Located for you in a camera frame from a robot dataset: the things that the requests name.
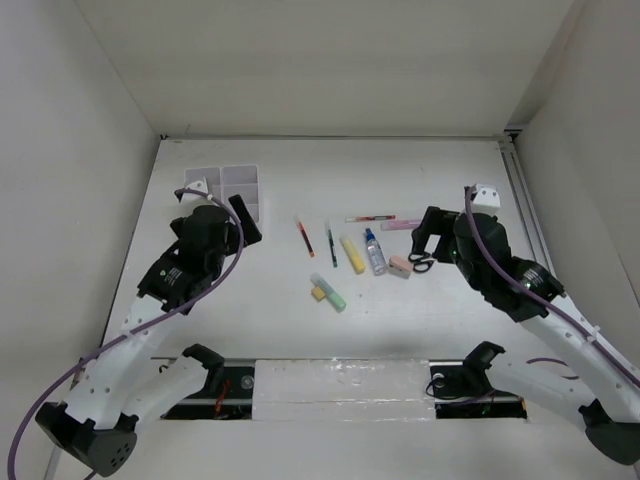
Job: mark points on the orange red pen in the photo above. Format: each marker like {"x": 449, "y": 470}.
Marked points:
{"x": 305, "y": 236}

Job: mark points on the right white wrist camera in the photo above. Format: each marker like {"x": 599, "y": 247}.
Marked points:
{"x": 485, "y": 199}

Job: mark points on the white compartment organizer tray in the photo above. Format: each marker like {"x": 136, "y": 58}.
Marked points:
{"x": 225, "y": 181}

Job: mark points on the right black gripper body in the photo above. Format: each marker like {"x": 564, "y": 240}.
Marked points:
{"x": 465, "y": 266}

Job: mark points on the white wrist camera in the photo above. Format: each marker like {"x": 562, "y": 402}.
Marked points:
{"x": 485, "y": 199}
{"x": 194, "y": 192}

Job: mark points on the pink stapler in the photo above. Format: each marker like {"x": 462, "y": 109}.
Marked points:
{"x": 400, "y": 267}

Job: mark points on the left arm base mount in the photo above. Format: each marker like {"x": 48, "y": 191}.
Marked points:
{"x": 228, "y": 398}

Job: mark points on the pink highlighter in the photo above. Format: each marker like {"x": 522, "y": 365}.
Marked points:
{"x": 397, "y": 225}

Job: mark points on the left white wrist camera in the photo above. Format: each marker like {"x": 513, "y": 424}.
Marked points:
{"x": 194, "y": 192}

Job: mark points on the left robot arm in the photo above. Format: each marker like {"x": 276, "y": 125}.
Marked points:
{"x": 99, "y": 421}

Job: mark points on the yellow highlighter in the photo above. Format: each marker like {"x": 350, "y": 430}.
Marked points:
{"x": 352, "y": 254}

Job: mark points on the green highlighter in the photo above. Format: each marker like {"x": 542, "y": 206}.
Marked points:
{"x": 337, "y": 302}

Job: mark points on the aluminium rail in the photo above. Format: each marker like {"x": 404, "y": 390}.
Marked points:
{"x": 523, "y": 199}

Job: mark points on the yellow eraser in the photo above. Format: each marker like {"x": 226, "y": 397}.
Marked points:
{"x": 318, "y": 293}

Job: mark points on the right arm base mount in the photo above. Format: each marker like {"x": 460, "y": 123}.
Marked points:
{"x": 457, "y": 399}

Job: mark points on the small blue spray bottle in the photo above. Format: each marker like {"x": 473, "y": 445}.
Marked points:
{"x": 375, "y": 253}

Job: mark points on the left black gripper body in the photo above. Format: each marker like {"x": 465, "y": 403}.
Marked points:
{"x": 232, "y": 247}

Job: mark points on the green black pen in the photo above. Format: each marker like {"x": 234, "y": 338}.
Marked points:
{"x": 331, "y": 244}

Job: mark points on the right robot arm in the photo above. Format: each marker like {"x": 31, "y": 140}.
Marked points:
{"x": 603, "y": 400}

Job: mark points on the black handled scissors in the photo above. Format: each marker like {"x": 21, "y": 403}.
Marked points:
{"x": 421, "y": 262}

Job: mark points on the red clear pen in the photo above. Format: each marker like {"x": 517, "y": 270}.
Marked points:
{"x": 372, "y": 218}

